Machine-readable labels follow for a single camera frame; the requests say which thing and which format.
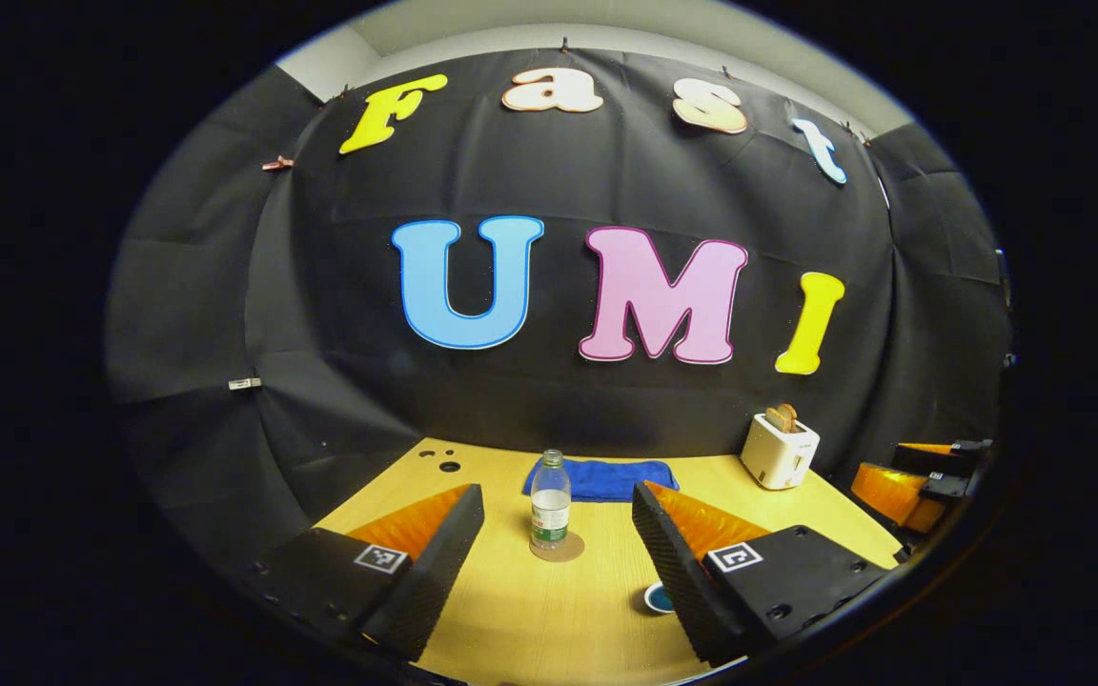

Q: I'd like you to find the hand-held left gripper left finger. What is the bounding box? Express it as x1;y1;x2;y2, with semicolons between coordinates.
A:
249;483;486;663

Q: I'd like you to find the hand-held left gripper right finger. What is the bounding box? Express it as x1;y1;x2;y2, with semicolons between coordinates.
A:
632;480;893;668

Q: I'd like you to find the round brown coaster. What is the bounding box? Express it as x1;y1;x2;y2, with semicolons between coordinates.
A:
529;531;585;563

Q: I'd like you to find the clear plastic water bottle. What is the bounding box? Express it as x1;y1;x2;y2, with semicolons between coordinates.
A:
530;449;573;552

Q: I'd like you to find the blue folded towel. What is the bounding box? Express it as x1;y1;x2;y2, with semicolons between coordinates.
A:
522;458;681;503

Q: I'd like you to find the white toaster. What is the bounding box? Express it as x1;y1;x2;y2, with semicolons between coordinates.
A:
740;412;822;491

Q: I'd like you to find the black backdrop cloth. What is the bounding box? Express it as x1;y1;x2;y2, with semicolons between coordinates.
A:
106;48;1017;573

